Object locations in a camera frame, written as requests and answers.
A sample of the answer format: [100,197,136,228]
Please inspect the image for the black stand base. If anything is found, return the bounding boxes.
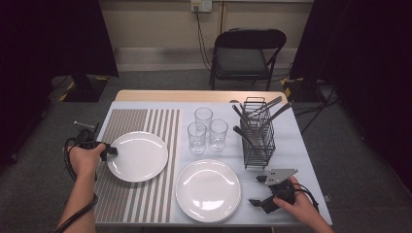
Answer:
[48,75,111,104]
[280,77,326,104]

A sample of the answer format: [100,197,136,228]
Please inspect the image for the black floor cables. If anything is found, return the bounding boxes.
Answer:
[292,81,339,135]

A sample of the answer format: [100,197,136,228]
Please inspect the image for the metal cutlery piece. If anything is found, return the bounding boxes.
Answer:
[231,104,252,129]
[256,102,292,137]
[247,95,284,119]

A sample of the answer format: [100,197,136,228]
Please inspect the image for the white wall socket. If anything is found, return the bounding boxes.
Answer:
[189,0,213,14]

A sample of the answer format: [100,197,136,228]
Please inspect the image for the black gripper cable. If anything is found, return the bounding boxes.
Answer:
[52,137,100,233]
[291,182,321,208]

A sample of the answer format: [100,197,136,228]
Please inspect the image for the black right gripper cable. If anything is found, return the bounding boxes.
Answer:
[291,182,321,208]

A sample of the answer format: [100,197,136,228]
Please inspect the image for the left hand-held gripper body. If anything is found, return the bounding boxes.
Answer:
[73,120,104,150]

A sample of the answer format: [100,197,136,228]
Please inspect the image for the striped grey placemat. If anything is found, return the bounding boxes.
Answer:
[93,109,182,223]

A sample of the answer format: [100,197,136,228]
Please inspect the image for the white dinner plate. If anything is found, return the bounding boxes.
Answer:
[106,130,169,183]

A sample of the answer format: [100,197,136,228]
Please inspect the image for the person's left hand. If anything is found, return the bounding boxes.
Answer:
[62,143,108,183]

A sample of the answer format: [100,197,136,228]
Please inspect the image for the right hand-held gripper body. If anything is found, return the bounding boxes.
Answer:
[262,168,299,215]

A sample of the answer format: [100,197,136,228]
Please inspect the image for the person's right hand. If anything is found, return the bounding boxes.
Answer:
[272,176,321,225]

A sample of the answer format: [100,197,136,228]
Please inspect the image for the clear drinking glass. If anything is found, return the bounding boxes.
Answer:
[187,121,207,155]
[208,118,229,151]
[193,107,214,134]

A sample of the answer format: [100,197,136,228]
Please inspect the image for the stack of white plates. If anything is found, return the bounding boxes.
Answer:
[175,158,242,223]

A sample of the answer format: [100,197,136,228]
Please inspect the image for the black curtain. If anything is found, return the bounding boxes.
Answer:
[0,0,120,166]
[289,0,412,192]

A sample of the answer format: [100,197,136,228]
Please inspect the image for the white table cover sheet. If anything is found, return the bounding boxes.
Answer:
[91,101,333,226]

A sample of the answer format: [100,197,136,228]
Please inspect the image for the black wire cutlery rack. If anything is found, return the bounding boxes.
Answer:
[239,96,277,170]

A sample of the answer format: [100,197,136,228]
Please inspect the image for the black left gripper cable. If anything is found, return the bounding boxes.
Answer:
[52,137,100,233]

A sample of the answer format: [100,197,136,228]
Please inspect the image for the black power cable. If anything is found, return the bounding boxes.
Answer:
[193,8,213,72]

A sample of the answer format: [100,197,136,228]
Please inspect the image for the black folding chair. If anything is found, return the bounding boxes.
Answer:
[208,27,288,92]

